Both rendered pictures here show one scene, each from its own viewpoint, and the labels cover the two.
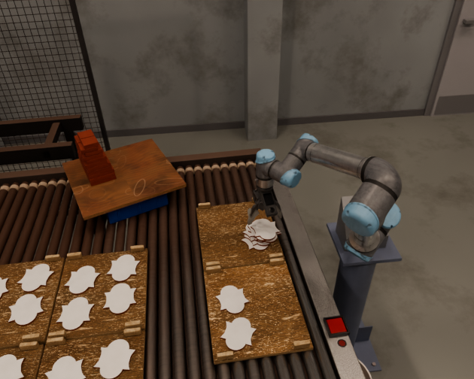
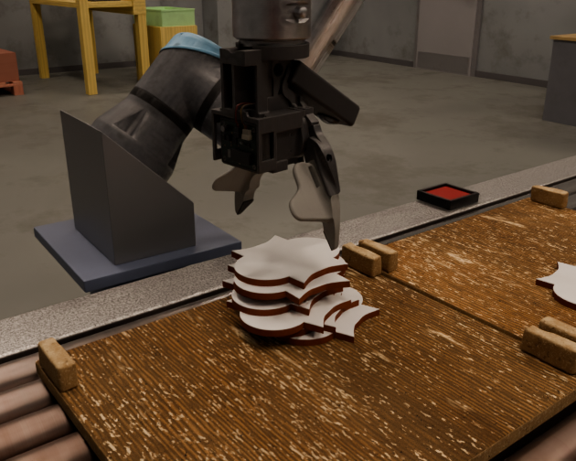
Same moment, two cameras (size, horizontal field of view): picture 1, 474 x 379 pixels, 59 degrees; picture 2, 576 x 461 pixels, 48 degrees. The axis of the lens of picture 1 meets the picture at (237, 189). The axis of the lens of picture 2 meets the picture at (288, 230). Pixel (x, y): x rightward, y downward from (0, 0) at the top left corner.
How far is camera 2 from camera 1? 201 cm
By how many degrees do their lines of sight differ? 98
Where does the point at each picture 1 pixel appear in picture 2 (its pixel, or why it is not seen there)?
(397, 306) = not seen: outside the picture
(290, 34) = not seen: outside the picture
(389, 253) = not seen: hidden behind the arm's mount
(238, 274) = (500, 306)
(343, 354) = (489, 190)
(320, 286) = (368, 224)
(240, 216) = (199, 392)
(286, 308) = (494, 228)
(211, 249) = (479, 397)
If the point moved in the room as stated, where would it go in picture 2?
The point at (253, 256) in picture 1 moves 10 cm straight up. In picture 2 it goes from (396, 301) to (401, 219)
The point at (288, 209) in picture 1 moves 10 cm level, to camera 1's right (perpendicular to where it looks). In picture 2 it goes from (69, 317) to (51, 284)
